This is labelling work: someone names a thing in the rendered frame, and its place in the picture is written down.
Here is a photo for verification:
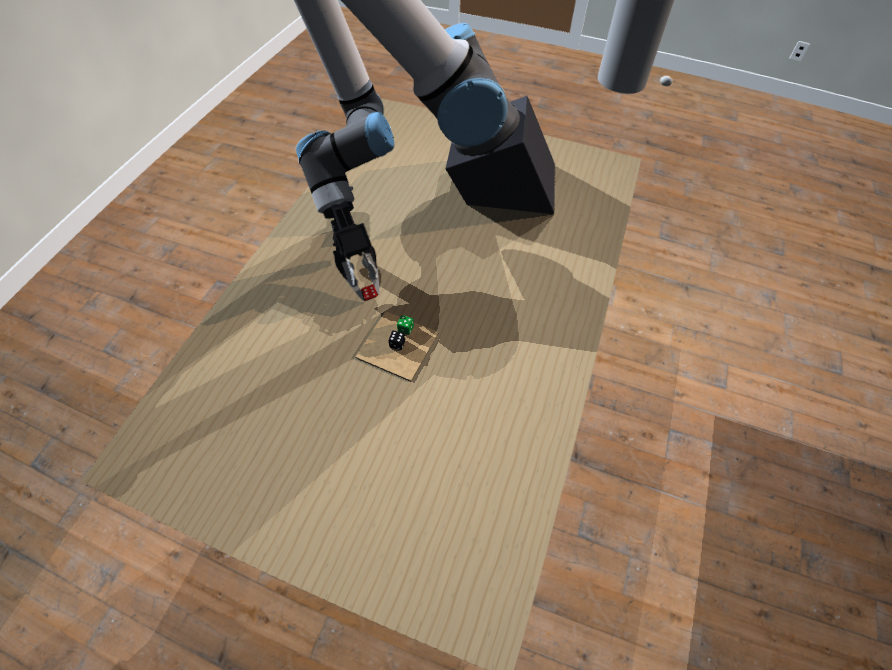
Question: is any black die with white pips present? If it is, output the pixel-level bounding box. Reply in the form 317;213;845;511
388;331;405;350

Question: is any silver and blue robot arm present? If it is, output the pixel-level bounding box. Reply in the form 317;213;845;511
294;0;520;213

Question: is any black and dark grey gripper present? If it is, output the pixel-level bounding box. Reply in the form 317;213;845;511
323;200;380;301

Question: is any green die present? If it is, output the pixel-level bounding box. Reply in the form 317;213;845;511
397;315;414;335

